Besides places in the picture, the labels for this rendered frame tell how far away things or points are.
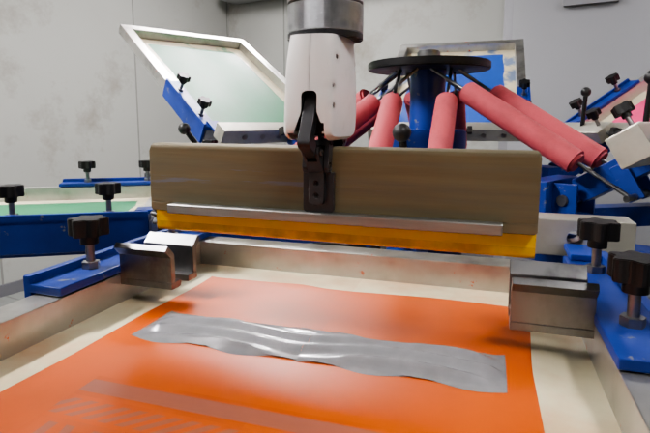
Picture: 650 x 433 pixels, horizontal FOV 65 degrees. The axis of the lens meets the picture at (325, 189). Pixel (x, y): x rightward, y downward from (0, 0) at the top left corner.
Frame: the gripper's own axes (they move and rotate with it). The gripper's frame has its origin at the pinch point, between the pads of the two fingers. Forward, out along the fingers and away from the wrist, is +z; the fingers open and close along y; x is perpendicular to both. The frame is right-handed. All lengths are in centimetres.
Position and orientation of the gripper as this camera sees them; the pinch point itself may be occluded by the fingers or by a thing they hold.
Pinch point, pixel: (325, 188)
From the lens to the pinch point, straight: 52.8
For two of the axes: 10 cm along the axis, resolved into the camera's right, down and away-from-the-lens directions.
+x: 9.5, 0.4, -3.0
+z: 0.0, 9.9, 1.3
